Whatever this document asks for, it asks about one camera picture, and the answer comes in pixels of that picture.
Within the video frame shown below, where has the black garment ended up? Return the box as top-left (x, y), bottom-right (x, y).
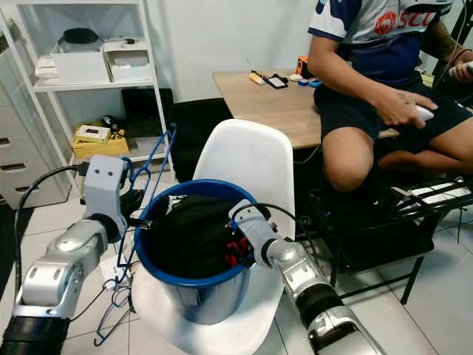
top-left (144, 194), bottom-right (241, 280)

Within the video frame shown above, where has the blue hanger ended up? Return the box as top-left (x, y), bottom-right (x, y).
top-left (95, 123), bottom-right (178, 347)

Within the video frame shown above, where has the red pink cloth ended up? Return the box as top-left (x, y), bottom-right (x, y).
top-left (224, 235), bottom-right (253, 268)

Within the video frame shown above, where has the yellow box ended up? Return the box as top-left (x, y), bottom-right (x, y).
top-left (72, 132), bottom-right (130, 158)

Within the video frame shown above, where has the blue plastic bucket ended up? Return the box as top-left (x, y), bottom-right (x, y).
top-left (133, 179), bottom-right (259, 326)

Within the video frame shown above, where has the white plastic chair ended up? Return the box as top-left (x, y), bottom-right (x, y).
top-left (129, 118), bottom-right (296, 355)

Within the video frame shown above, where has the small white device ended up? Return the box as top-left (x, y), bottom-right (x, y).
top-left (78, 124), bottom-right (112, 143)

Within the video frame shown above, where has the black box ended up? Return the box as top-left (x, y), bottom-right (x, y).
top-left (122, 89), bottom-right (174, 141)

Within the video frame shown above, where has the grey drawer cabinet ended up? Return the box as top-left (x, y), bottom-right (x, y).
top-left (0, 111), bottom-right (71, 209)

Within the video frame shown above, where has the black metal stand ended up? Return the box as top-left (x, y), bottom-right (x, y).
top-left (296, 174), bottom-right (473, 305)

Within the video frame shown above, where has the wooden table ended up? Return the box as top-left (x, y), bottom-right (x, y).
top-left (212, 69), bottom-right (400, 150)

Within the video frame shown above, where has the white shelf unit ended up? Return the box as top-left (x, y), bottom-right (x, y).
top-left (0, 0), bottom-right (172, 197)

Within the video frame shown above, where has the white storage box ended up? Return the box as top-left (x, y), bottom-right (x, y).
top-left (102, 39), bottom-right (154, 82)
top-left (50, 50), bottom-right (112, 85)

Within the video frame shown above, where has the black phone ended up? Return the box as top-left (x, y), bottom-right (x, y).
top-left (266, 74), bottom-right (289, 89)

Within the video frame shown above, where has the white paper stack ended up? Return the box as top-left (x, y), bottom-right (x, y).
top-left (34, 55), bottom-right (56, 88)

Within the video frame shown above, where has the orange black device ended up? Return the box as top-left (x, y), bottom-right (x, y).
top-left (296, 55), bottom-right (311, 78)

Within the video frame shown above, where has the black round object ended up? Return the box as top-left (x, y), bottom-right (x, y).
top-left (61, 28), bottom-right (101, 47)

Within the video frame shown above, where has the white handheld controller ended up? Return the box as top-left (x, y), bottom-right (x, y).
top-left (449, 61), bottom-right (473, 79)
top-left (414, 105), bottom-right (435, 124)

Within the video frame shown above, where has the person in navy shorts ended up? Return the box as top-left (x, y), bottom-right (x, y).
top-left (307, 0), bottom-right (473, 193)

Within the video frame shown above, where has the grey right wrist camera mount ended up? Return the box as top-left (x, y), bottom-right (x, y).
top-left (228, 198), bottom-right (259, 224)

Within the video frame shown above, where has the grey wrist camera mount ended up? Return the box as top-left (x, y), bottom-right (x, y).
top-left (83, 154), bottom-right (130, 223)
top-left (228, 198), bottom-right (259, 224)

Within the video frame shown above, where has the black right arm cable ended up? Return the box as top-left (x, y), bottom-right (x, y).
top-left (233, 203), bottom-right (315, 252)

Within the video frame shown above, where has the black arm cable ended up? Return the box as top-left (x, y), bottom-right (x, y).
top-left (233, 203), bottom-right (315, 252)
top-left (13, 164), bottom-right (89, 297)

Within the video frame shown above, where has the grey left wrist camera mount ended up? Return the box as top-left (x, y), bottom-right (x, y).
top-left (83, 154), bottom-right (130, 223)

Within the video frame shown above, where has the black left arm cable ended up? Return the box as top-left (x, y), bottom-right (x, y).
top-left (13, 164), bottom-right (89, 297)

